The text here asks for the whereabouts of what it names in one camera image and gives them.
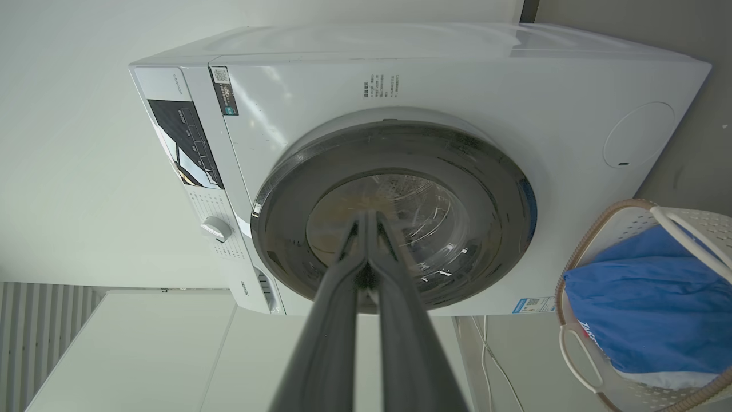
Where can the white round control knob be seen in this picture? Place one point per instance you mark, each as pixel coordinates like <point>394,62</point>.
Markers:
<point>216,229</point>

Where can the blue Lakers garment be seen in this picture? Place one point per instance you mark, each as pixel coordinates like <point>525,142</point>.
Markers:
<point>652,303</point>

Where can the white garment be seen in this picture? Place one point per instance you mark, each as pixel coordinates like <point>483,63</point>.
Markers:
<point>669,379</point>

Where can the white front-load washing machine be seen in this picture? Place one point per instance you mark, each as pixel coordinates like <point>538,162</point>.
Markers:
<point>457,86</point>

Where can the black control display panel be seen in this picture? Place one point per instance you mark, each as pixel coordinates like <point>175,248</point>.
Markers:
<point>186,143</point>

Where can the round dark washing machine door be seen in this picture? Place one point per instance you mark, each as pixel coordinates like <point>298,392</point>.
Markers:
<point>492,194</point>

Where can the blue energy label sticker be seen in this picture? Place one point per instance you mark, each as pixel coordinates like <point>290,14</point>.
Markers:
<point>533,305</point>

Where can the black QR code sticker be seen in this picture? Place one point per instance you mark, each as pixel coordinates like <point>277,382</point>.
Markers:
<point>225,94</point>

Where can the white ribbed radiator panel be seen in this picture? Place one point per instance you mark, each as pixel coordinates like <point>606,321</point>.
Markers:
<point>34,332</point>

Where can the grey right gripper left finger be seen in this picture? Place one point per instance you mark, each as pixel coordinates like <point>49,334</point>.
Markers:
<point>326,343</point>

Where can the white perforated laundry basket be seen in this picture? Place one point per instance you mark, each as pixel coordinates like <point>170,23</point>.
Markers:
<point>623,226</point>

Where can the white detergent drawer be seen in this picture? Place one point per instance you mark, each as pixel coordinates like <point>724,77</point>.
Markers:
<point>257,292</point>

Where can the round white filter cover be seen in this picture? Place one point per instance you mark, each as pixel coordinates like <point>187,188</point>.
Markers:
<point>639,134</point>

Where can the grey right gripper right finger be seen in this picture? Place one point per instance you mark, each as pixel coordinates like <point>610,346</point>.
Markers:
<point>412,349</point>

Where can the white low cabinet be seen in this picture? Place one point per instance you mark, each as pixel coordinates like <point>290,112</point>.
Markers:
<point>160,355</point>

